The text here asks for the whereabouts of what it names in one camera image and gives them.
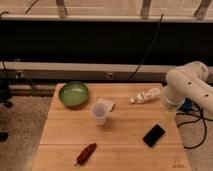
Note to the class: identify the grey metal rail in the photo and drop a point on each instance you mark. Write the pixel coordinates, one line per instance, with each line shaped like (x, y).
(79, 71)

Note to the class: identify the blue object on floor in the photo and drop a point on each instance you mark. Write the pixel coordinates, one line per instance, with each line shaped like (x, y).
(187, 106)

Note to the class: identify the green bowl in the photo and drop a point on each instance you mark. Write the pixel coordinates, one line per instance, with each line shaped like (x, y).
(73, 94)

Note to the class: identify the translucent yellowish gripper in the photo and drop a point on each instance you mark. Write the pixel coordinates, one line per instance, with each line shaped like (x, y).
(169, 114)

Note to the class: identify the white ceramic cup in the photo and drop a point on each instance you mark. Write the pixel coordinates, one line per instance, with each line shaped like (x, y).
(100, 112)

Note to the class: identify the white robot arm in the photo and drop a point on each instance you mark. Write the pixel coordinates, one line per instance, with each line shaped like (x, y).
(187, 81)

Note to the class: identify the black equipment at left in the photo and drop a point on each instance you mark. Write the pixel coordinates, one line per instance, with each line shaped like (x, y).
(5, 96)

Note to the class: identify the crumpled white plastic bottle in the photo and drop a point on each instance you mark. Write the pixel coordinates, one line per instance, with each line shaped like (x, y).
(146, 96)

